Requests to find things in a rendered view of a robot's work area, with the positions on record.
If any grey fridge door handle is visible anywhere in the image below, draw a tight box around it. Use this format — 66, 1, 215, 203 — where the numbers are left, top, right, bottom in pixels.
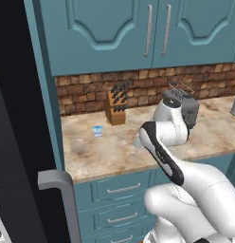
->
37, 169, 81, 243

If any pale grey fridge shelf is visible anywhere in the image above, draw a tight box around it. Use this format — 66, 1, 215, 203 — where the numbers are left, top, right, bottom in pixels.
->
0, 210, 12, 243

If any small blue cup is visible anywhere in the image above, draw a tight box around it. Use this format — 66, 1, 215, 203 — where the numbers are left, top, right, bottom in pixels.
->
92, 125, 104, 138

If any dark grey toaster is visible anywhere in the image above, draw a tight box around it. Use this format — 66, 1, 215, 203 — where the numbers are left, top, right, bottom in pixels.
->
162, 81, 201, 130

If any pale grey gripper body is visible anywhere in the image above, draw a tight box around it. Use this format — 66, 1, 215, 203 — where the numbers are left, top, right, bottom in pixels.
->
133, 128, 146, 150

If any teal drawer front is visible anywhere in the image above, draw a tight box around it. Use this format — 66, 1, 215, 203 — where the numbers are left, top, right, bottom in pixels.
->
96, 222, 150, 243
90, 171, 153, 203
92, 202, 150, 231

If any black fridge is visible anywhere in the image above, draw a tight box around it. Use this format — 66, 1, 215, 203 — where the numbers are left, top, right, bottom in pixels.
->
0, 0, 81, 243

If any wooden knife block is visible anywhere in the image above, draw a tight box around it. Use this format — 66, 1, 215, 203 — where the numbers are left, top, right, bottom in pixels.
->
104, 82, 130, 126

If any silver drawer handle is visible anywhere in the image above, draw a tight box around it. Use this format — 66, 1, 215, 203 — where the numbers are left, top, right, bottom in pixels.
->
110, 234, 135, 243
106, 182, 142, 195
106, 212, 139, 224

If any silver cupboard door handle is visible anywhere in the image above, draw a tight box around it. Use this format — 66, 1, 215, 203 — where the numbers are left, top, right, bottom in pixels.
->
143, 4, 154, 58
160, 4, 172, 57

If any teal wall cupboard door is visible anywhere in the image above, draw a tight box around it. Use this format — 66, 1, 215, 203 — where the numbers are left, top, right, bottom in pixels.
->
152, 0, 235, 69
38, 0, 160, 77

